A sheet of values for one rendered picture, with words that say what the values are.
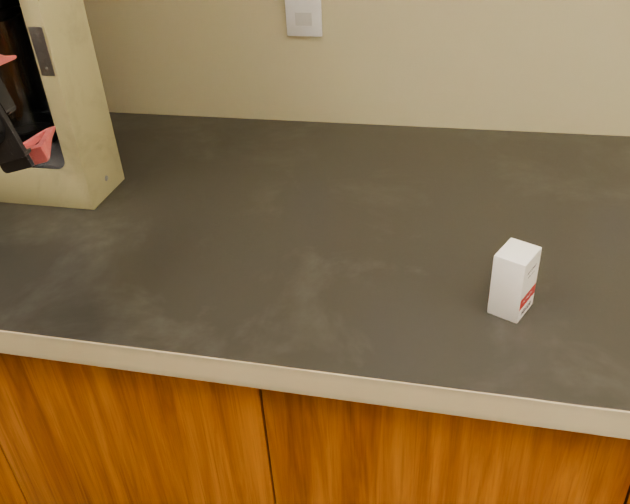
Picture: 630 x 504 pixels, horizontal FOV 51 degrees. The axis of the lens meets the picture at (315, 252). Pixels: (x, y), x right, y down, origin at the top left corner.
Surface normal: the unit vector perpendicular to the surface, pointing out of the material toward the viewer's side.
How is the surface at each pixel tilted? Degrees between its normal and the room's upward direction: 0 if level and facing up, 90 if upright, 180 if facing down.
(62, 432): 90
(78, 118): 90
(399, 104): 90
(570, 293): 0
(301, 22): 90
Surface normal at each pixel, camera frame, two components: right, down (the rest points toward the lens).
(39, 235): -0.05, -0.83
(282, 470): -0.22, 0.55
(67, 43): 0.97, 0.09
